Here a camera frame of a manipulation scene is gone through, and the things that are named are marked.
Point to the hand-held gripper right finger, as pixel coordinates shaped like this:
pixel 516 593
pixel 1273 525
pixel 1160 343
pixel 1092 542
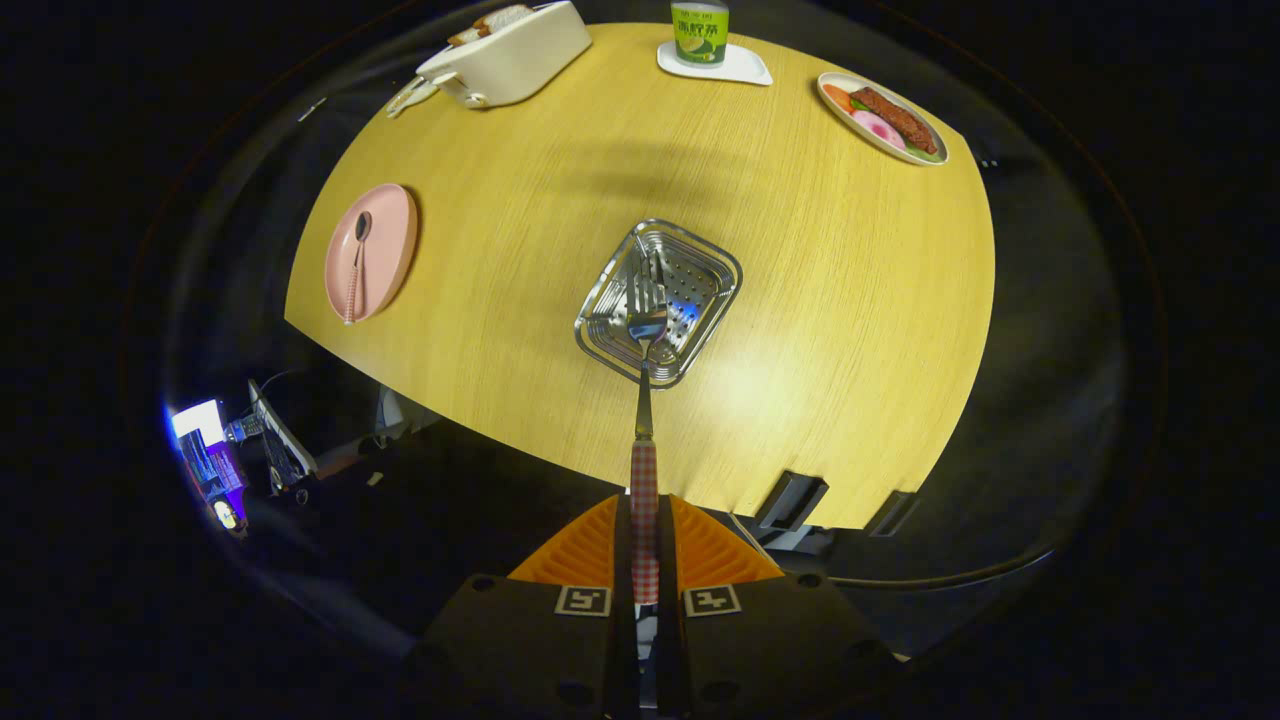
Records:
pixel 770 650

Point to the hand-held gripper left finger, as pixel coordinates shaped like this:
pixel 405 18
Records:
pixel 530 650

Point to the grey laptop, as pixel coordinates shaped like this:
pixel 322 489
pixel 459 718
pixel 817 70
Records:
pixel 285 435

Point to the perforated metal basket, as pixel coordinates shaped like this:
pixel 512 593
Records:
pixel 700 300

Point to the lit computer screen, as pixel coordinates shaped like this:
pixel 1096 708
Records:
pixel 205 450

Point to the pink plate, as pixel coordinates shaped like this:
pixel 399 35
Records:
pixel 390 240

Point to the white plate with food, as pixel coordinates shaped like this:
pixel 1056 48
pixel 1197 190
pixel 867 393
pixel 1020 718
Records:
pixel 890 120

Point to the white coaster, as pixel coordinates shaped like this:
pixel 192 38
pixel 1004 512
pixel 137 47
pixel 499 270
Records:
pixel 745 70

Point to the white toaster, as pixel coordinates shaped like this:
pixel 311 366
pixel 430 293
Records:
pixel 520 60

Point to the bread slice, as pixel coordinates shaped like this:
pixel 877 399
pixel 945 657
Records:
pixel 462 38
pixel 505 17

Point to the green label drink bottle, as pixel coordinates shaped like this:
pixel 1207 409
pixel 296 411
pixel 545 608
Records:
pixel 699 35

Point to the black table bracket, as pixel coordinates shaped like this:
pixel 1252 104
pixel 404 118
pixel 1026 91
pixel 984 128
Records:
pixel 790 498
pixel 890 513

